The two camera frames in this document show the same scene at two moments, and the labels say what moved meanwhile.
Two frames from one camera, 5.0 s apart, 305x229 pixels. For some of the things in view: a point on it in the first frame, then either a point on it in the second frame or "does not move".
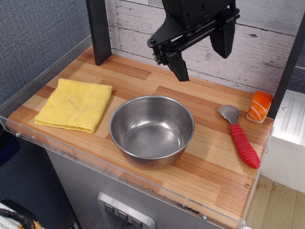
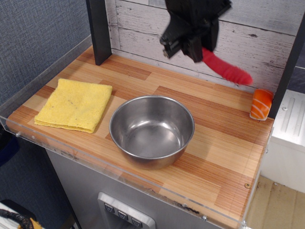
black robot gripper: x=186 y=19 to x=187 y=17
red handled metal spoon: x=231 y=112 to x=228 y=70
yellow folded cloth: x=76 y=105 does not move
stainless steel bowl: x=152 y=132 does not move
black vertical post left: x=99 y=29 does not move
